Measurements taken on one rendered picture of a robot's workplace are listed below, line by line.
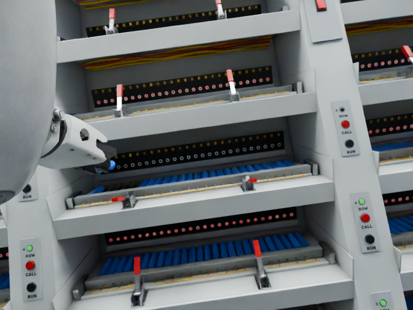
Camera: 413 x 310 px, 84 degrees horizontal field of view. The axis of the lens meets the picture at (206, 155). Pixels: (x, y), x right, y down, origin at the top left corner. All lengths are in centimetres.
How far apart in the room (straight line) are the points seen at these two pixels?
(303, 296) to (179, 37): 63
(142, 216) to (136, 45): 39
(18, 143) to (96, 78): 67
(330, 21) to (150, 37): 41
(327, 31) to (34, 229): 77
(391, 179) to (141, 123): 56
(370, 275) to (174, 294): 41
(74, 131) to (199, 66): 52
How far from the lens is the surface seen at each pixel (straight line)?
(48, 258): 62
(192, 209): 51
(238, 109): 53
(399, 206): 86
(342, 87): 62
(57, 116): 34
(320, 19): 67
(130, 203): 53
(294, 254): 62
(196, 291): 58
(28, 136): 20
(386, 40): 100
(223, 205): 51
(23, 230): 64
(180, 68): 79
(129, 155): 70
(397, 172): 64
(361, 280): 62
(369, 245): 61
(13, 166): 22
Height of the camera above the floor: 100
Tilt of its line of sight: 6 degrees up
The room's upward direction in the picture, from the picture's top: 8 degrees counter-clockwise
